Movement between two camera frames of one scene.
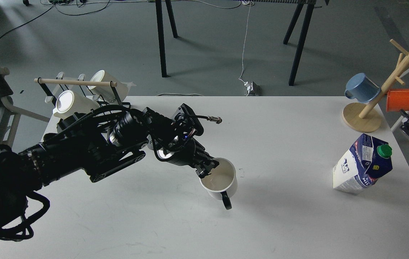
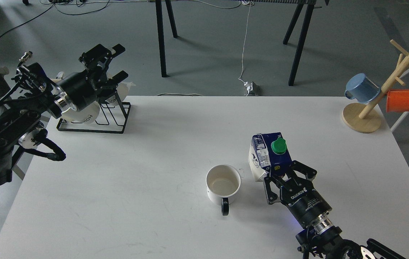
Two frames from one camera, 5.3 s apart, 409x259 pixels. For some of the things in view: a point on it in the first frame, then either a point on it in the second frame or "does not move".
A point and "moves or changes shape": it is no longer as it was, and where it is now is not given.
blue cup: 359,86 does not move
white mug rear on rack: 107,93 does not move
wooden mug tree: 362,117 does not move
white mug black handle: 221,183 moves or changes shape
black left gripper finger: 202,169 to 112,83
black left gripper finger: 209,164 to 101,53
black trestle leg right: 309,6 does not move
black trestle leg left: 158,5 does not move
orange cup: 398,99 does not move
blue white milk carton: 369,159 to 266,149
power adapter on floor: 253,89 does not move
